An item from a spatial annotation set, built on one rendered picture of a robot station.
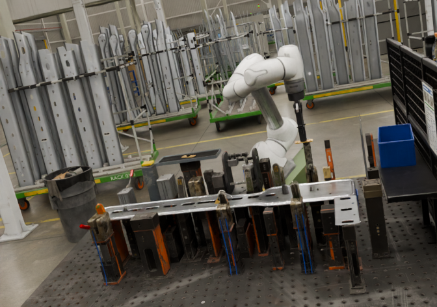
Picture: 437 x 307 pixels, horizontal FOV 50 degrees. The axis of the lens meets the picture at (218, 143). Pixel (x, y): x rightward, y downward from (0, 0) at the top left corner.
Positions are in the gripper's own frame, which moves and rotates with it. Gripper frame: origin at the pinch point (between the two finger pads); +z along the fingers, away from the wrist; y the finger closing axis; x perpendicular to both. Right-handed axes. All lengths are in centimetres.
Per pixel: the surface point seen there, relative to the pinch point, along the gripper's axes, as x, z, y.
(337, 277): 7, 59, 30
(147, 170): -95, 17, -30
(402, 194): 38, 26, 24
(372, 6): 103, -33, -728
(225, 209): -39, 25, 22
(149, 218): -77, 26, 21
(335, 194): 10.9, 28.9, 8.2
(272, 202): -18.2, 28.8, 10.4
